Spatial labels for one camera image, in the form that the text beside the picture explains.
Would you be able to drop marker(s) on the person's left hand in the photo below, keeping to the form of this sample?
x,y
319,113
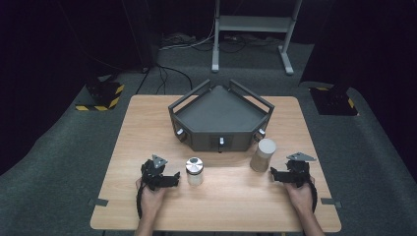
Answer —
x,y
151,200

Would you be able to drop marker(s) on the dark grey corner rack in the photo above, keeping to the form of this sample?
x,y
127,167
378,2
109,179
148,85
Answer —
x,y
220,114

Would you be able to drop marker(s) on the person's right hand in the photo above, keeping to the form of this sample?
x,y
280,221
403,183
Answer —
x,y
301,198

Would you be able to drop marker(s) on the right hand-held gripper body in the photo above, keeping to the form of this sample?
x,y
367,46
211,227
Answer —
x,y
300,170

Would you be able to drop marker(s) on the glass jar with silver lid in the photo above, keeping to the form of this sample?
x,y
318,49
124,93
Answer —
x,y
194,172

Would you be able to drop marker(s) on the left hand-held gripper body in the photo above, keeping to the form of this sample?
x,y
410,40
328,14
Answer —
x,y
151,172

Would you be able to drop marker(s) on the grey tape strip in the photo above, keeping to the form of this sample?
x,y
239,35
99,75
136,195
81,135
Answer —
x,y
331,202
98,202

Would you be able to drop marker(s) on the white cylindrical canister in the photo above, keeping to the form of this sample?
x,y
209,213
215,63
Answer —
x,y
263,155

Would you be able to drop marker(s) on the grey metal stand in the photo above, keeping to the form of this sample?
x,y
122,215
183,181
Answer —
x,y
252,24

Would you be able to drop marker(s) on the yellow black striped base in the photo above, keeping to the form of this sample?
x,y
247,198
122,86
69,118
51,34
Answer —
x,y
101,96
332,101

